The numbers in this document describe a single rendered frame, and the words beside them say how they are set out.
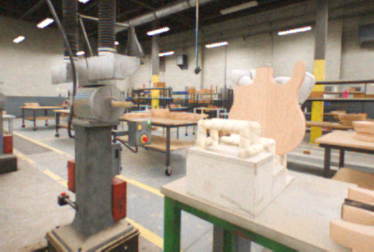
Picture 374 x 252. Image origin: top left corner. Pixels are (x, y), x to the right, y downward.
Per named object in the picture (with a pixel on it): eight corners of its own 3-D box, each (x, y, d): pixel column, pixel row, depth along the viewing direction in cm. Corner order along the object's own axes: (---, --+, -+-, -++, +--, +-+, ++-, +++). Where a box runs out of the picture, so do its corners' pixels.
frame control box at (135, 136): (111, 151, 174) (111, 119, 172) (133, 147, 190) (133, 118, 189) (129, 156, 158) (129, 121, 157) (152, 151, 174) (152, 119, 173)
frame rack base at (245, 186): (184, 194, 81) (185, 148, 80) (207, 182, 93) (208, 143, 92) (255, 219, 63) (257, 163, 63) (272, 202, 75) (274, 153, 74)
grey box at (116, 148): (100, 173, 178) (100, 108, 176) (112, 170, 186) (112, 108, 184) (110, 178, 169) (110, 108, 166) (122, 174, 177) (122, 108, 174)
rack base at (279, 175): (207, 183, 92) (207, 161, 91) (226, 173, 105) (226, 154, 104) (272, 203, 75) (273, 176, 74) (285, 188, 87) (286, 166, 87)
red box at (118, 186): (98, 212, 183) (98, 170, 182) (111, 207, 193) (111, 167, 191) (113, 224, 168) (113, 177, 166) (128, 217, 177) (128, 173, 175)
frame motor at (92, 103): (68, 119, 163) (67, 85, 161) (101, 118, 183) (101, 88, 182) (94, 124, 137) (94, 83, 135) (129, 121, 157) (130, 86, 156)
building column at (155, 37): (149, 123, 1153) (150, 9, 1121) (155, 123, 1184) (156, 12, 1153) (154, 124, 1126) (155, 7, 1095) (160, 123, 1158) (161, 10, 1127)
